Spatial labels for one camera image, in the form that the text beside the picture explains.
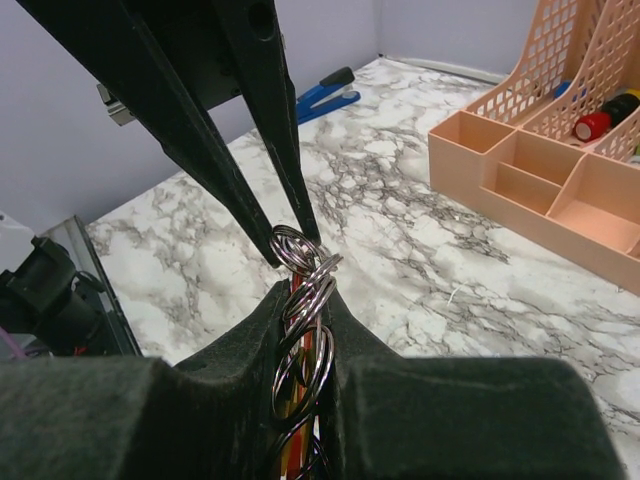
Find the metal key organizer red handle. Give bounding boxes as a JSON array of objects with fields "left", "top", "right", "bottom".
[{"left": 262, "top": 225, "right": 342, "bottom": 479}]

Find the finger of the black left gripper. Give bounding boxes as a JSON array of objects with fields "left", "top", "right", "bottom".
[
  {"left": 21, "top": 1, "right": 280, "bottom": 267},
  {"left": 207, "top": 1, "right": 320, "bottom": 245}
]

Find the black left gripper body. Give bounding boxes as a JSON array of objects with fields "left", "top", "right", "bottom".
[{"left": 94, "top": 1, "right": 250, "bottom": 125}]

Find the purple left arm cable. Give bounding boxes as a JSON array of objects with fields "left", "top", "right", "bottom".
[{"left": 0, "top": 327, "right": 26, "bottom": 361}]

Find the blue stapler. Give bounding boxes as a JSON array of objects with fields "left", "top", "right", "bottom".
[{"left": 296, "top": 66, "right": 361, "bottom": 125}]

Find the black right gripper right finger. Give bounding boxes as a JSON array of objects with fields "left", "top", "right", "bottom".
[{"left": 323, "top": 294, "right": 625, "bottom": 479}]

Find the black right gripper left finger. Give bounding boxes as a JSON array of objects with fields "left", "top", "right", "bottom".
[{"left": 1, "top": 281, "right": 289, "bottom": 479}]

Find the peach plastic desk organizer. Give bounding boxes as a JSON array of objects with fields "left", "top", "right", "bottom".
[{"left": 428, "top": 1, "right": 639, "bottom": 292}]

